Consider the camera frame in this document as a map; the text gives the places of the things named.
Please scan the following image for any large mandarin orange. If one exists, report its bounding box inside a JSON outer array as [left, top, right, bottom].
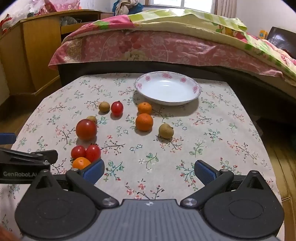
[[135, 113, 154, 132]]

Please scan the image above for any large red tomato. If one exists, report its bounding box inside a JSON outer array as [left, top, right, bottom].
[[75, 119, 97, 141]]

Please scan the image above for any dark headboard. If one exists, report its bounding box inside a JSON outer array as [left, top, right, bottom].
[[267, 27, 296, 59]]

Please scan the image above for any pink floral bed sheet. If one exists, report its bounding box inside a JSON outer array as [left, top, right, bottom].
[[49, 31, 283, 78]]

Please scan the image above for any yellow toy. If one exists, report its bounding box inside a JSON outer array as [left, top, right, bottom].
[[258, 30, 268, 39]]

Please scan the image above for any yellow green quilt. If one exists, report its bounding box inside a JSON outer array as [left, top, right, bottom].
[[63, 8, 295, 86]]

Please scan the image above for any longan fruit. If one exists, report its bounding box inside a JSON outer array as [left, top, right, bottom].
[[159, 123, 174, 139], [98, 101, 110, 113]]

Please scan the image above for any cherry tomato with stem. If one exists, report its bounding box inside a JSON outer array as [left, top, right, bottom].
[[71, 145, 86, 160]]

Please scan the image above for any clothes pile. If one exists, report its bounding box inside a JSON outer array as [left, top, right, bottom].
[[112, 0, 144, 16]]

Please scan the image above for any small smooth orange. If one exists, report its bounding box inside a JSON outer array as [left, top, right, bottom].
[[72, 157, 91, 170]]

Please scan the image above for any oval cherry tomato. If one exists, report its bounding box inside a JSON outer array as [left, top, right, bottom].
[[111, 101, 123, 117]]

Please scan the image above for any white floral plate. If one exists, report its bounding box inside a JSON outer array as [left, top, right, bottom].
[[134, 71, 202, 106]]

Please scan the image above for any pink cloth on cabinet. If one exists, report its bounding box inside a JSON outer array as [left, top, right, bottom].
[[29, 0, 81, 16]]

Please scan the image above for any longan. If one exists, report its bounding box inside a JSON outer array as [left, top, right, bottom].
[[87, 115, 97, 124]]

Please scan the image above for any small mandarin orange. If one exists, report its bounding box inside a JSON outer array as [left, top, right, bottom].
[[137, 102, 152, 115]]

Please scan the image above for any wooden cabinet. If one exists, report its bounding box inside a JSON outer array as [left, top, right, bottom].
[[1, 9, 112, 95]]

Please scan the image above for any floral tablecloth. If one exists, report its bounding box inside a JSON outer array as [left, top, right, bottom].
[[0, 73, 286, 240]]

